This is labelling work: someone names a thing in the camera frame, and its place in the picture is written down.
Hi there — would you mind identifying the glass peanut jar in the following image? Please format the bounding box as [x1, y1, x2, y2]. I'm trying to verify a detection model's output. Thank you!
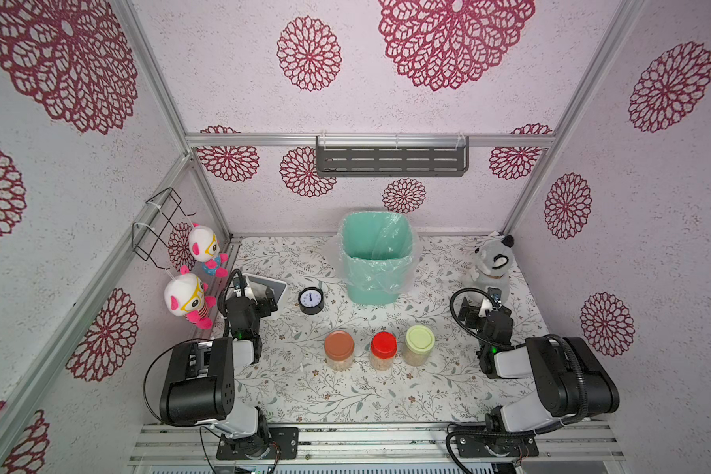
[324, 330, 355, 371]

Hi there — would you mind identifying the brown jar lid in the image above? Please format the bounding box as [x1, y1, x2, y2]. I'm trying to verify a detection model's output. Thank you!
[324, 330, 355, 361]

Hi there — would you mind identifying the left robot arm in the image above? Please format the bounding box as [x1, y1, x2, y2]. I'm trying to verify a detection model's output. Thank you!
[158, 290, 278, 458]

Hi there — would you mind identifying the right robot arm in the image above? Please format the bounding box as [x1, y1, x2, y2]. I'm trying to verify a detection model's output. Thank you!
[450, 288, 620, 438]

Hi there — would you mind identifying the plush toy red striped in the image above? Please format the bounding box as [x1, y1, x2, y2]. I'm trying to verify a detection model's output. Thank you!
[164, 266, 216, 330]

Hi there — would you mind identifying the grey husky plush toy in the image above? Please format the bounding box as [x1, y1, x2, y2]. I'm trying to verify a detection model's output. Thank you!
[461, 235, 515, 303]

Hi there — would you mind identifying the black alarm clock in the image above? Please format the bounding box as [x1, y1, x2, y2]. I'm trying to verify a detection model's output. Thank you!
[297, 286, 325, 316]

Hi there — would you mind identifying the green lid peanut jar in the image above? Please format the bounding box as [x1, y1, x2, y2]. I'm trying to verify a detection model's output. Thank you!
[403, 325, 436, 367]

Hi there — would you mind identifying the plush toy blue dotted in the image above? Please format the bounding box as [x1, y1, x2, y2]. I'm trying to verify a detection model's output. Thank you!
[188, 223, 229, 278]

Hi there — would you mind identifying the red lid peanut jar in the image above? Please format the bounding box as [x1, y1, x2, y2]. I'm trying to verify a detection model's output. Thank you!
[369, 331, 398, 371]

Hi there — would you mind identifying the green trash bin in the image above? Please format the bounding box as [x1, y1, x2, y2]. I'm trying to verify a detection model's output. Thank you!
[340, 211, 416, 306]

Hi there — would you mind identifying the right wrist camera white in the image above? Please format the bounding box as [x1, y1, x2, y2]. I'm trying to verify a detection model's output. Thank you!
[480, 286, 504, 314]

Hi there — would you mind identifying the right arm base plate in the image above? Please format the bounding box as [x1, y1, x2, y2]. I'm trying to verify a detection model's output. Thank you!
[451, 431, 539, 458]

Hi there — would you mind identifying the black wire wall rack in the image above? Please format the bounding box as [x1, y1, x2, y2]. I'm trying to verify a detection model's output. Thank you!
[130, 188, 197, 273]

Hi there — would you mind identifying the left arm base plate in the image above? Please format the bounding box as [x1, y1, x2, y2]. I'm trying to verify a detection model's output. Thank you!
[216, 427, 300, 461]

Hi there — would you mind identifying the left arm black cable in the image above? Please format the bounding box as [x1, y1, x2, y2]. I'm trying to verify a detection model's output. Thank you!
[142, 339, 214, 428]

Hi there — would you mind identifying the dark grey wall shelf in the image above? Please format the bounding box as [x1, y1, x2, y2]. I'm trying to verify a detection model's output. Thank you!
[314, 136, 469, 178]

